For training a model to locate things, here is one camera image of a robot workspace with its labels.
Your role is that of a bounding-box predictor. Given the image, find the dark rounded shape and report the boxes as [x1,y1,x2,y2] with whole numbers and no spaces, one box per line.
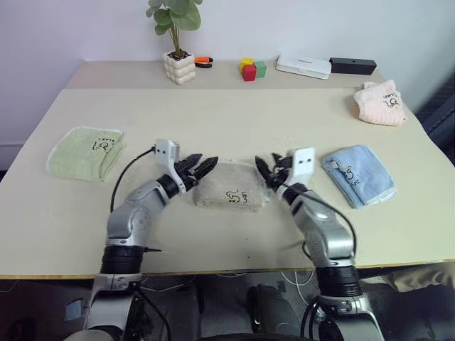
[246,283,296,337]

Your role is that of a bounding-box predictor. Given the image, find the white cable under table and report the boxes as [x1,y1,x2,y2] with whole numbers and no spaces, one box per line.
[284,270,317,303]

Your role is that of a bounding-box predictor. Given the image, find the white flat box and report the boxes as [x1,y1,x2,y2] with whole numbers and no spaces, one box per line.
[274,53,333,80]

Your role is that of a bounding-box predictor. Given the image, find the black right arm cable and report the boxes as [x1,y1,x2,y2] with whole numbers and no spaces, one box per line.
[279,180,357,259]

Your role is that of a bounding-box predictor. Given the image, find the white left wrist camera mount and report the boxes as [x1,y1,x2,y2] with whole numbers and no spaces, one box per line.
[154,139,187,195]

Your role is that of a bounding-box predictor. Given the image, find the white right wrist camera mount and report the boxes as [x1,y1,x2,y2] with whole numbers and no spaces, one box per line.
[284,146,317,186]

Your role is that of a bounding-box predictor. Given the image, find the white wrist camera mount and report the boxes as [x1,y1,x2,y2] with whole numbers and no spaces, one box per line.
[154,139,187,195]
[284,146,317,186]

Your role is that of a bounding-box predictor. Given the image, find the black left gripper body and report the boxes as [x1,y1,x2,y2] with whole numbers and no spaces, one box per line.
[173,159,200,190]

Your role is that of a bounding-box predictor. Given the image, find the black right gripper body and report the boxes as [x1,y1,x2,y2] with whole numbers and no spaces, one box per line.
[267,157,296,190]

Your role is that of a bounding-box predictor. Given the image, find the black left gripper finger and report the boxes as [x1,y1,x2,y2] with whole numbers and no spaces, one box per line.
[194,156,220,182]
[184,153,204,171]

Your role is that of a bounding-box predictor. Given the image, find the green leafy plant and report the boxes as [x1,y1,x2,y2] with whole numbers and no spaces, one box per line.
[145,0,203,55]

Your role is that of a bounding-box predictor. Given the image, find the blue folded towel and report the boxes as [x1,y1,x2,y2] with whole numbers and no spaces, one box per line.
[321,143,397,210]

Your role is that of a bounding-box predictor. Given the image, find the pink folded towel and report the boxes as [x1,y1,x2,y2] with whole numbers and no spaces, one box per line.
[353,79,410,127]

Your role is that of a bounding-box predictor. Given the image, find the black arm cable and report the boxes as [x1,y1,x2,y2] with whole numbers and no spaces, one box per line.
[110,146,158,215]
[279,180,357,259]

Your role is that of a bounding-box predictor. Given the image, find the green folded towel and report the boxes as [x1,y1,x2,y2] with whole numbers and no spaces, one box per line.
[45,125,127,183]

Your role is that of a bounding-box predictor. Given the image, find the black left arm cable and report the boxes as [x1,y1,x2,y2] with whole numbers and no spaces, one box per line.
[110,146,158,215]

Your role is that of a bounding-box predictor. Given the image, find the dark ribbed fabric object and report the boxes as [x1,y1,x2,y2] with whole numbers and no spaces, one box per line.
[414,80,455,158]

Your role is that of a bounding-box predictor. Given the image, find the cream bubble plant pot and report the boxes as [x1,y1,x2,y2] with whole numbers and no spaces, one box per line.
[162,49,198,87]

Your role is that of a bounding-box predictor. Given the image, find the beige towel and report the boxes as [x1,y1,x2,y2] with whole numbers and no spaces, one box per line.
[191,159,268,214]

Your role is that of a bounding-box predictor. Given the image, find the black rectangular box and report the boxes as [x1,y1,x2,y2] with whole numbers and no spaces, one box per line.
[328,57,378,76]

